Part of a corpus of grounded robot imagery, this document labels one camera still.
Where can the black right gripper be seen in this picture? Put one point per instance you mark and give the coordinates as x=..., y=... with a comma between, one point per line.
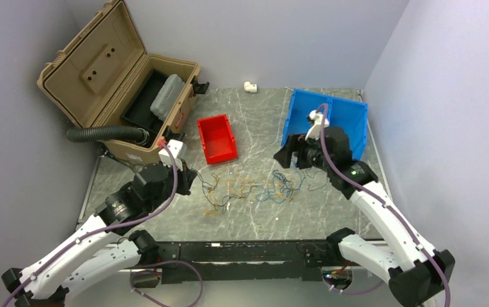
x=284, y=156

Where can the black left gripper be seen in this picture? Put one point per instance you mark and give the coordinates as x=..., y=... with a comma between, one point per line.
x=186, y=178

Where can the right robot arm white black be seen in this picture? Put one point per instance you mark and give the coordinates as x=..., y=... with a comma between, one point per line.
x=414, y=269

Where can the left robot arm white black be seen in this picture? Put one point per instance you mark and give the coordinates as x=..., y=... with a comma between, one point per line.
x=105, y=243

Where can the white pipe elbow fitting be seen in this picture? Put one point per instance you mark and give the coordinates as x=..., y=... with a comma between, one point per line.
x=250, y=87

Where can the blue bin left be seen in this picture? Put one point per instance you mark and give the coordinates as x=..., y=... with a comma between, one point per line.
x=302, y=102

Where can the blue bin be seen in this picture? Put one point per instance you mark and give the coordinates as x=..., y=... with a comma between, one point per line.
x=352, y=117
x=302, y=102

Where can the metal wrench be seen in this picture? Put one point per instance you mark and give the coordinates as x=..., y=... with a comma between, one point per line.
x=104, y=152

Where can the blue bin right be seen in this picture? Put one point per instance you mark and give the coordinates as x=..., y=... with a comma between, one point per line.
x=352, y=117

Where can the black toolbox tray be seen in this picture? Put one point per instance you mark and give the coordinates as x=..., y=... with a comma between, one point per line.
x=138, y=113

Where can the red plastic bin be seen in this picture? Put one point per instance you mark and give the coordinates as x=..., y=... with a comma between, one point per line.
x=217, y=139

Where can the grey plastic organizer box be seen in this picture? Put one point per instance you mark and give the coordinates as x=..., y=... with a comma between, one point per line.
x=167, y=96

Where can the tan hard toolbox case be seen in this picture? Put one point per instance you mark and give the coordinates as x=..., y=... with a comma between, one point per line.
x=95, y=77

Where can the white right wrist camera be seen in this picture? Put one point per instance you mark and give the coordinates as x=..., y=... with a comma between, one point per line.
x=318, y=123

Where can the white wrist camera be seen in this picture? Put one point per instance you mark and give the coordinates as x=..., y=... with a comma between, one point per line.
x=318, y=123
x=172, y=153

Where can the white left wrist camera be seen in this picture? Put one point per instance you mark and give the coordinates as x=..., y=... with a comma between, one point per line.
x=172, y=153

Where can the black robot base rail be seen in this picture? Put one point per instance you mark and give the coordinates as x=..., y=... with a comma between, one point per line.
x=183, y=261

